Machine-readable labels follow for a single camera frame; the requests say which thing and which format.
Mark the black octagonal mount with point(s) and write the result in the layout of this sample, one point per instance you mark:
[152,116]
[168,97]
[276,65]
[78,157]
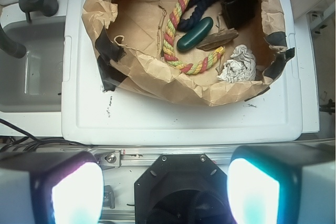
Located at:
[182,188]

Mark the black faucet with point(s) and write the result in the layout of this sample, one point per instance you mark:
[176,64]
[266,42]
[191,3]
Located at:
[47,7]

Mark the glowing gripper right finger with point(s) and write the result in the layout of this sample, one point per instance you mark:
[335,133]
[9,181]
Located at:
[282,183]

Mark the brown paper bag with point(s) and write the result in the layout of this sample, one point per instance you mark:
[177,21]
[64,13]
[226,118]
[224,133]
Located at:
[128,35]

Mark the aluminum frame rail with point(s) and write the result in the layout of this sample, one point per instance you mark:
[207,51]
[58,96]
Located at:
[145,156]

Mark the dark brown block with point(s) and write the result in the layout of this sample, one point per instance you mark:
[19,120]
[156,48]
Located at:
[237,13]

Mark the brown wood bark piece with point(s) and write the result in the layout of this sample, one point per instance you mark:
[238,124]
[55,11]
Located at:
[217,39]

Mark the green oblong capsule object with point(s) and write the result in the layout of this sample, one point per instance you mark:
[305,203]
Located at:
[195,35]

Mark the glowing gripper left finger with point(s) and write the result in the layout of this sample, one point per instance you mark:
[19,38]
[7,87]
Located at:
[50,187]

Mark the gray sink basin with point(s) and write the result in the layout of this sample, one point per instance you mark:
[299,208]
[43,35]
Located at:
[33,83]

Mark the crumpled white paper ball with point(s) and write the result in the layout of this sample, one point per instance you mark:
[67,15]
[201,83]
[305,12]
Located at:
[240,67]

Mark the white plastic bin lid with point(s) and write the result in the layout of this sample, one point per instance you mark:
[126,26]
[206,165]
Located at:
[91,115]

